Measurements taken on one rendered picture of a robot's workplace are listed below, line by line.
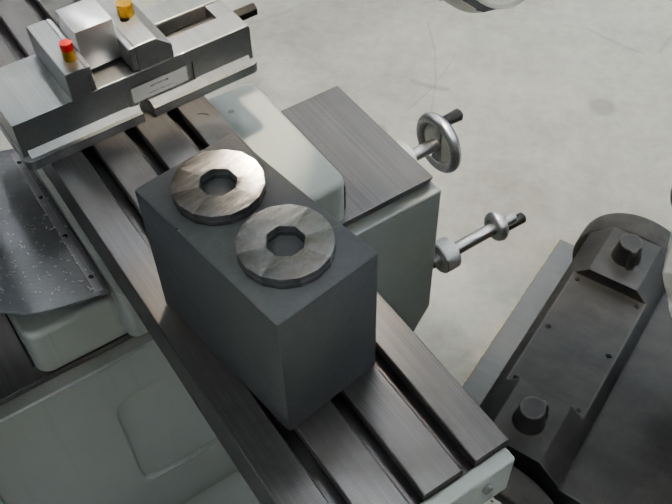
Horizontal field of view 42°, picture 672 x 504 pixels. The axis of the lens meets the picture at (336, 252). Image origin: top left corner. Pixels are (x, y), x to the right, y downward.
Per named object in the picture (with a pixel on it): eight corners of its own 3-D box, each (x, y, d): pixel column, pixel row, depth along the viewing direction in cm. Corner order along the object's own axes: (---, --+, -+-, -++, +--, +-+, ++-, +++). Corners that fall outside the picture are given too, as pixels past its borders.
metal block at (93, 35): (102, 34, 119) (92, -4, 114) (122, 56, 116) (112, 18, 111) (66, 48, 117) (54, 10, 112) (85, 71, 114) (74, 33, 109)
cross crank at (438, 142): (435, 138, 168) (439, 90, 159) (475, 175, 162) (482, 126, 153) (367, 172, 163) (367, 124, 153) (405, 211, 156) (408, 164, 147)
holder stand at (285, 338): (249, 248, 105) (230, 121, 89) (377, 364, 94) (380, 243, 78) (165, 303, 100) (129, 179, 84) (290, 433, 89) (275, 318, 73)
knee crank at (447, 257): (511, 211, 168) (516, 189, 163) (533, 231, 165) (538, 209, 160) (420, 262, 160) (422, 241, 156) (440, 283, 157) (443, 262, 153)
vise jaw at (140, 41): (132, 12, 123) (127, -13, 120) (175, 57, 117) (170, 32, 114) (93, 27, 121) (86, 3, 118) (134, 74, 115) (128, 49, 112)
